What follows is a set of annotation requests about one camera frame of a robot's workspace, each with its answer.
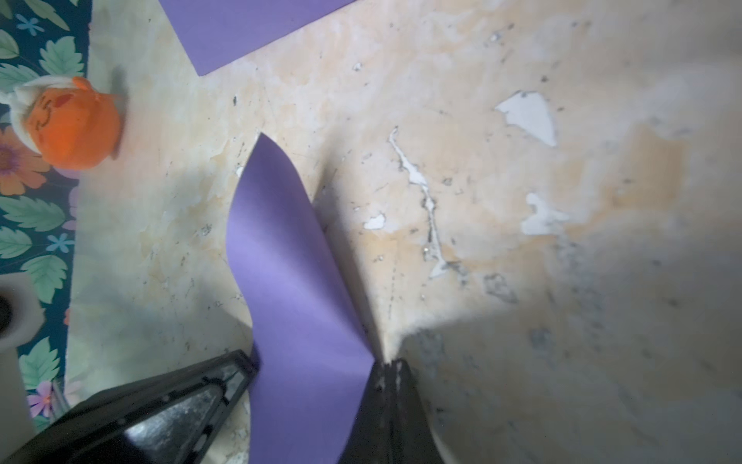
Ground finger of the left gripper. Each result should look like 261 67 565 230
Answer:
6 350 258 463

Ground orange tiger plush toy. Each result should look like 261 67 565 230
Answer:
1 75 122 171

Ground purple paper square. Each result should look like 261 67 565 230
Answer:
225 135 374 463
160 0 350 77

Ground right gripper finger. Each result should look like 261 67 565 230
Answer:
338 359 444 464

